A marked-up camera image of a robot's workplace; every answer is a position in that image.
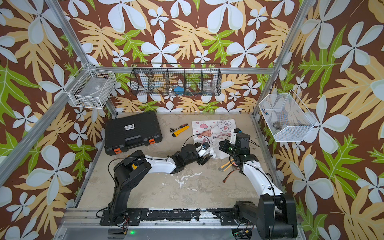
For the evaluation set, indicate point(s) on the black wire basket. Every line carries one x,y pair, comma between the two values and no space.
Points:
197,79

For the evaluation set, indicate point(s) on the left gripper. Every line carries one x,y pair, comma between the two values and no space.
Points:
203,160

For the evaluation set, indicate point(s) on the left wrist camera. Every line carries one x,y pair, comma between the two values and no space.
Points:
204,146

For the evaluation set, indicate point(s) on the white wire basket left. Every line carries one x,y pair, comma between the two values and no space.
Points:
91,87

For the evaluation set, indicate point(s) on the blue object in basket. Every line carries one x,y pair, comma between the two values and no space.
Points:
179,91

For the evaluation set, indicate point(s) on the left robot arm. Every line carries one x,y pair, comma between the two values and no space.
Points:
132,170

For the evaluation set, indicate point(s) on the white mesh basket right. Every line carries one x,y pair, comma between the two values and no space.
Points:
287,117

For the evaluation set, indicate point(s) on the white cartoon print pouch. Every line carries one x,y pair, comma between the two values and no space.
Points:
213,131

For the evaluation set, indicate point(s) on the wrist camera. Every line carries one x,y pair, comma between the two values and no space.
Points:
204,146
235,131

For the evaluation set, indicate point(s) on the yellow utility knife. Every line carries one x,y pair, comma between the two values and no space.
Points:
179,130

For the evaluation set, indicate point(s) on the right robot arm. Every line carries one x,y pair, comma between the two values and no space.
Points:
275,215

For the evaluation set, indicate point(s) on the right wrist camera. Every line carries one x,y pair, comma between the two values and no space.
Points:
235,131

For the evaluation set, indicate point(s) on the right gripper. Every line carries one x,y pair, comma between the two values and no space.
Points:
224,147

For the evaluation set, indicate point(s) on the black plastic tool case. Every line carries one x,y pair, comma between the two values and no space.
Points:
126,133

